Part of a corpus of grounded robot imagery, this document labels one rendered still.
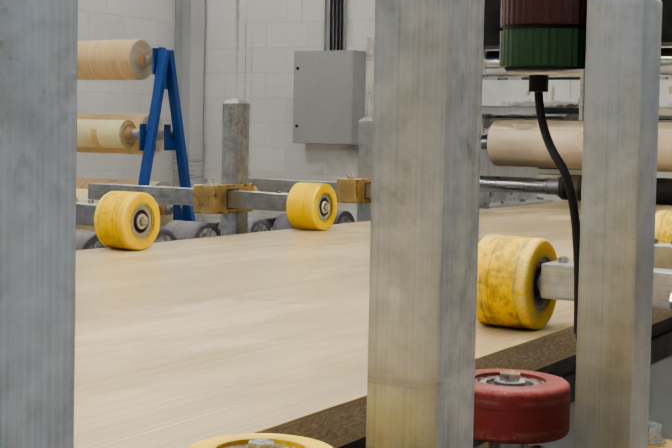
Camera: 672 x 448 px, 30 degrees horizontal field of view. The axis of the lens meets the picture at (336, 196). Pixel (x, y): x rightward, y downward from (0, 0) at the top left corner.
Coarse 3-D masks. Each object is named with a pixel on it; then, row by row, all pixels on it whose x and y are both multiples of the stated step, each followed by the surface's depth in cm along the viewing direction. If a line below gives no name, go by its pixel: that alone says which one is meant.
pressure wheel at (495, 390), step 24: (480, 384) 82; (504, 384) 83; (528, 384) 84; (552, 384) 82; (480, 408) 80; (504, 408) 80; (528, 408) 80; (552, 408) 80; (480, 432) 81; (504, 432) 80; (528, 432) 80; (552, 432) 81
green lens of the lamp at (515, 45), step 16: (512, 32) 76; (528, 32) 75; (544, 32) 74; (560, 32) 74; (576, 32) 74; (512, 48) 76; (528, 48) 75; (544, 48) 74; (560, 48) 74; (576, 48) 74; (512, 64) 76; (528, 64) 75; (544, 64) 74; (560, 64) 74; (576, 64) 75
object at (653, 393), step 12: (660, 324) 151; (660, 336) 151; (660, 348) 151; (564, 360) 124; (660, 360) 152; (552, 372) 123; (564, 372) 126; (660, 372) 151; (660, 384) 152; (660, 396) 152; (660, 408) 152; (660, 420) 152; (348, 444) 89; (360, 444) 90; (480, 444) 108; (528, 444) 117; (540, 444) 120; (552, 444) 122; (564, 444) 125
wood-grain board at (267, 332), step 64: (128, 256) 164; (192, 256) 165; (256, 256) 167; (320, 256) 169; (128, 320) 110; (192, 320) 110; (256, 320) 111; (320, 320) 112; (128, 384) 83; (192, 384) 83; (256, 384) 83; (320, 384) 84
